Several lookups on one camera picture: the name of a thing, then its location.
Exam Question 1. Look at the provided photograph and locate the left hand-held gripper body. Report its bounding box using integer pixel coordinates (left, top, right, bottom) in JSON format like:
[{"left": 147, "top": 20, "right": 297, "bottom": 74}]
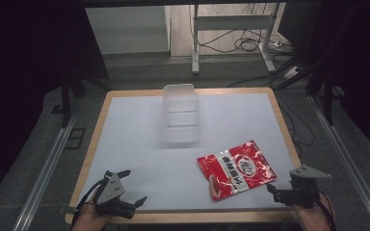
[{"left": 93, "top": 170, "right": 137, "bottom": 220}]

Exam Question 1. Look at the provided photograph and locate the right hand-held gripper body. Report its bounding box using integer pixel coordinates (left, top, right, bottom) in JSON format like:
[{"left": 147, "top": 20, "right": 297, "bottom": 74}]
[{"left": 282, "top": 164, "right": 332, "bottom": 209}]

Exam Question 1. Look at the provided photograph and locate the red and white snack packet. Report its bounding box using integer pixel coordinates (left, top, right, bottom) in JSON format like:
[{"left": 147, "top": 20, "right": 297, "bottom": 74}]
[{"left": 197, "top": 140, "right": 278, "bottom": 202}]

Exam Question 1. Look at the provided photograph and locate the translucent plastic storage box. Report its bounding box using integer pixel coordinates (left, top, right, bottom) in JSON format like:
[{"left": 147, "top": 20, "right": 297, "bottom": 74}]
[{"left": 161, "top": 83, "right": 202, "bottom": 144}]

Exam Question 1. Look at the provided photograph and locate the person's right hand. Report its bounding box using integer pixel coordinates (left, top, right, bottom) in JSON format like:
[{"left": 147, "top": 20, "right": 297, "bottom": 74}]
[{"left": 292, "top": 192, "right": 337, "bottom": 231}]

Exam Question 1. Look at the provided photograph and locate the person's left hand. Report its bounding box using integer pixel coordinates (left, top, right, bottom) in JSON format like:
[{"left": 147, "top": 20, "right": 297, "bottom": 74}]
[{"left": 70, "top": 199, "right": 116, "bottom": 231}]

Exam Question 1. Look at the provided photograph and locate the white table mat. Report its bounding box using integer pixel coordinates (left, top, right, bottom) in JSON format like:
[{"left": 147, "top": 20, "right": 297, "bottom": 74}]
[{"left": 77, "top": 92, "right": 298, "bottom": 213}]

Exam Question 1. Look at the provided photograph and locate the black floor plate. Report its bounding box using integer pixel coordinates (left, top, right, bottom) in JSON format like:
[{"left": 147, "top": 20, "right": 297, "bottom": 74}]
[{"left": 65, "top": 127, "right": 87, "bottom": 150}]

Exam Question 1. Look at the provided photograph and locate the black metal stand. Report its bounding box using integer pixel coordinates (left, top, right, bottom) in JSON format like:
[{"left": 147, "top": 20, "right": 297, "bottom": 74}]
[
  {"left": 59, "top": 75, "right": 87, "bottom": 129},
  {"left": 305, "top": 64, "right": 345, "bottom": 126}
]

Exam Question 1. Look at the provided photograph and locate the white power strip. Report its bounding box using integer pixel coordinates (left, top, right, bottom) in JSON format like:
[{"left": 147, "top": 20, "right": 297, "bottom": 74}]
[{"left": 283, "top": 65, "right": 304, "bottom": 80}]

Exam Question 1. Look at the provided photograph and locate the white cabinet panel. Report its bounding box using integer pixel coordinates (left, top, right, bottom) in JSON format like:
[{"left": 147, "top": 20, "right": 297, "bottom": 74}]
[{"left": 85, "top": 5, "right": 172, "bottom": 56}]

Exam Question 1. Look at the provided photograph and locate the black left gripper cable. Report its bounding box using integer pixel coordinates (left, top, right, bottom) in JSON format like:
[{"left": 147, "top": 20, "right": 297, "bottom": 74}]
[{"left": 71, "top": 178, "right": 106, "bottom": 229}]

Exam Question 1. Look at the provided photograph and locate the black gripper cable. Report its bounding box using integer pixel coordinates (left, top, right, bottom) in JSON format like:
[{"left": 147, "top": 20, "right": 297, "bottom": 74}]
[
  {"left": 71, "top": 178, "right": 106, "bottom": 229},
  {"left": 317, "top": 190, "right": 338, "bottom": 231}
]

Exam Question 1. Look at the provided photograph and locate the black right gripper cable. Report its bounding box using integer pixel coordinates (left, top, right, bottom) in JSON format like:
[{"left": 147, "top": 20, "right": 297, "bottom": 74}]
[{"left": 317, "top": 190, "right": 338, "bottom": 231}]

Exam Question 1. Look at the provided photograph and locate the aluminium floor rail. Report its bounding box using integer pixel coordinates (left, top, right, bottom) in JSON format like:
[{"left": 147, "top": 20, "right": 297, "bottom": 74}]
[
  {"left": 12, "top": 113, "right": 78, "bottom": 231},
  {"left": 307, "top": 94, "right": 370, "bottom": 231}
]

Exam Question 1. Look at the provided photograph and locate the tangle of black floor cables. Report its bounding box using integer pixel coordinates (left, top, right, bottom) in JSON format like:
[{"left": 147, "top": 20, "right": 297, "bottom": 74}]
[{"left": 188, "top": 3, "right": 317, "bottom": 148}]

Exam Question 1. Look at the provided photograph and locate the white metal desk frame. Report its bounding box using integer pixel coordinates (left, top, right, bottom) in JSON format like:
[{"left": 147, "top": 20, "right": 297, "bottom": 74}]
[{"left": 191, "top": 3, "right": 282, "bottom": 75}]

